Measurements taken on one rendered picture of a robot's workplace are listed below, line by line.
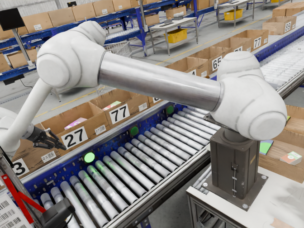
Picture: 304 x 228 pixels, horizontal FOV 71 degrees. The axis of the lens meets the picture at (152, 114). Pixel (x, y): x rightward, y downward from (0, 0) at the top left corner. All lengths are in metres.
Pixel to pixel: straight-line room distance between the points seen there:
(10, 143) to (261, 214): 1.14
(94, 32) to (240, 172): 0.85
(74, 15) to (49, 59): 5.66
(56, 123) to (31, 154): 0.38
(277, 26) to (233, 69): 2.80
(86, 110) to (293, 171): 1.47
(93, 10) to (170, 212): 5.46
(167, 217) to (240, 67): 1.57
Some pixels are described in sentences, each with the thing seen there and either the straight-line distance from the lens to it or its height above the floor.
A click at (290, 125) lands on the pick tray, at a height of 0.76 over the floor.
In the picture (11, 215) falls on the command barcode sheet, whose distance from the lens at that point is 0.96.
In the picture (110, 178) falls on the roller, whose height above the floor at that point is 0.75.
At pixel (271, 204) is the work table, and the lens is 1.26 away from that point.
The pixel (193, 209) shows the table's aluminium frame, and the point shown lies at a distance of 1.38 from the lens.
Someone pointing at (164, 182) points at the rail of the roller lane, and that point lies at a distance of 1.34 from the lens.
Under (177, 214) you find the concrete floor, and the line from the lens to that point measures 2.11.
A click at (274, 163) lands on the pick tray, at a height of 0.82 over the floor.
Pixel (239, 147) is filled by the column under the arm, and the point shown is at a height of 1.08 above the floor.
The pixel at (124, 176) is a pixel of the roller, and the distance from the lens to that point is 1.45.
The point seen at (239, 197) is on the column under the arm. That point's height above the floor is 0.77.
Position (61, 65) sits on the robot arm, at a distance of 0.61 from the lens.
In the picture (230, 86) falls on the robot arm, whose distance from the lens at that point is 0.69.
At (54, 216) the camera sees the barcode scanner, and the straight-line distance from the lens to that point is 0.96.
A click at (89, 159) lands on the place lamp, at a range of 1.59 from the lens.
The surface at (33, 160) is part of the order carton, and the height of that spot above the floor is 0.96.
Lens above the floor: 1.74
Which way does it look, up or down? 30 degrees down
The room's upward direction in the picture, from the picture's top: 12 degrees counter-clockwise
